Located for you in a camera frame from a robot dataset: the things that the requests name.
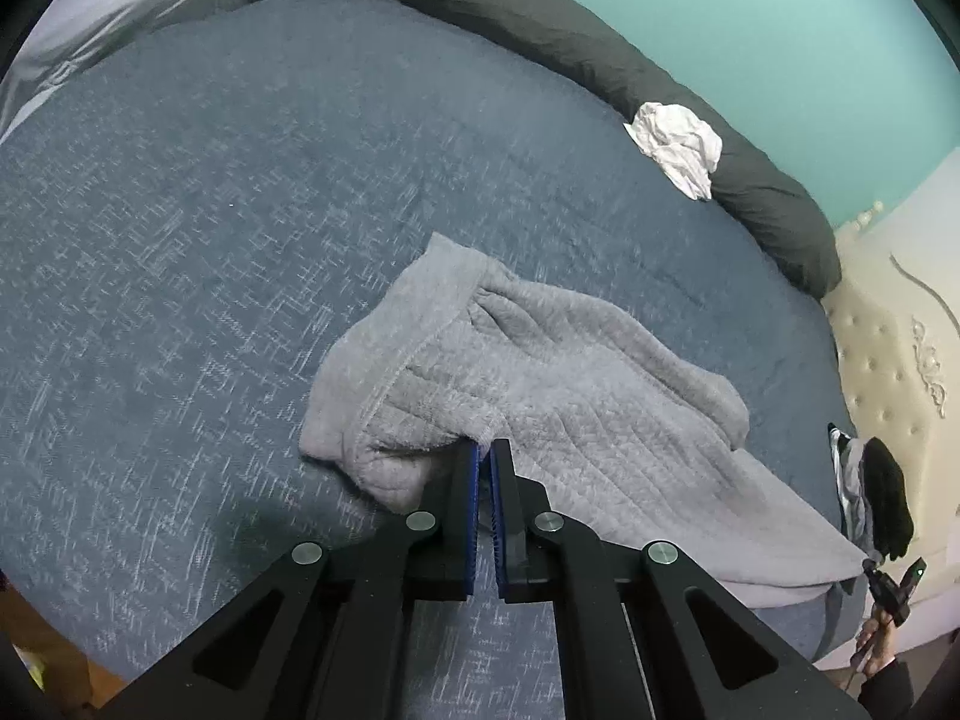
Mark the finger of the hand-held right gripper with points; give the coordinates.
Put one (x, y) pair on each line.
(875, 576)

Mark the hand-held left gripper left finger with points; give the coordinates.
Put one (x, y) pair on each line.
(471, 510)

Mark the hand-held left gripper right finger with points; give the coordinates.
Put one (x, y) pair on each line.
(497, 517)

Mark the grey fleece garment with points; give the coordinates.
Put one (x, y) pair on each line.
(562, 375)

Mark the person's right forearm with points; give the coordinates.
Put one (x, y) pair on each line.
(915, 690)

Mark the person's right hand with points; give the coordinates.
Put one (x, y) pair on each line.
(879, 645)

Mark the black folded garment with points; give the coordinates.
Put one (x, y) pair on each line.
(889, 495)

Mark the cream tufted headboard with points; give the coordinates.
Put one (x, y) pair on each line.
(892, 360)

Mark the bed with blue sheet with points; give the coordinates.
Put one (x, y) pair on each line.
(225, 240)

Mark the white crumpled garment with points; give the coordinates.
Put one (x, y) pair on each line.
(679, 142)

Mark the dark grey long pillow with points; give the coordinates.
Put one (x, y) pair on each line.
(540, 22)

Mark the light grey duvet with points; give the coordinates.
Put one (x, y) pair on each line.
(165, 7)

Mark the wooden bed frame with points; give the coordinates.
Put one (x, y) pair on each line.
(45, 652)

